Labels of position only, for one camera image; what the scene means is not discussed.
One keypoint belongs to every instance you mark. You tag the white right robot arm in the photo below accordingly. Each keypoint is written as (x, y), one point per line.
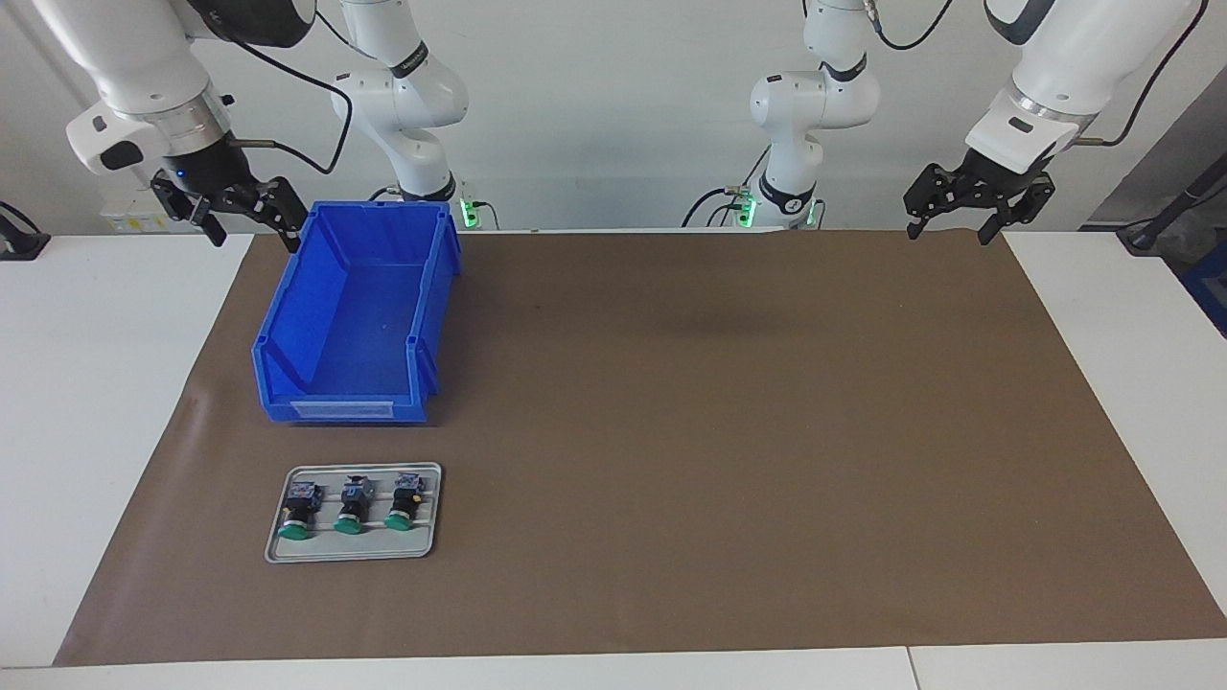
(144, 67)

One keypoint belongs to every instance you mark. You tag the black clamp mount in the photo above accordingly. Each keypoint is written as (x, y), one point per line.
(19, 244)

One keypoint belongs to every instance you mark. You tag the black stand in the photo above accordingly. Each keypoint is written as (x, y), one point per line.
(1145, 235)

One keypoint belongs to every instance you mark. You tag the brown table mat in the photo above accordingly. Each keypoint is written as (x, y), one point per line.
(767, 527)

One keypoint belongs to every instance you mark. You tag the blue plastic storage bin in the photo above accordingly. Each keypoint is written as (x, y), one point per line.
(355, 316)

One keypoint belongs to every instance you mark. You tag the blue crate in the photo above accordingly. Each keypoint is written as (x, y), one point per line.
(1210, 287)

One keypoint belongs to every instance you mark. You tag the grey metal tray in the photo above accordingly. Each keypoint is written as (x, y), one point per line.
(355, 546)

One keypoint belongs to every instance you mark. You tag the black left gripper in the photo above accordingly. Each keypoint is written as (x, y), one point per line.
(1002, 177)

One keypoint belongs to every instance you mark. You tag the green push button switch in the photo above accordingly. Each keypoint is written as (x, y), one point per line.
(399, 520)
(348, 523)
(297, 527)

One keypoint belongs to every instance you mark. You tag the white wall socket box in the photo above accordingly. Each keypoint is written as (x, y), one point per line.
(129, 216)

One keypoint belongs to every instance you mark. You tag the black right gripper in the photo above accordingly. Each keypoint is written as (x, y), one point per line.
(206, 168)

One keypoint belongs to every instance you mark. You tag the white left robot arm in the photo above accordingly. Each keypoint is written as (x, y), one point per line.
(815, 101)

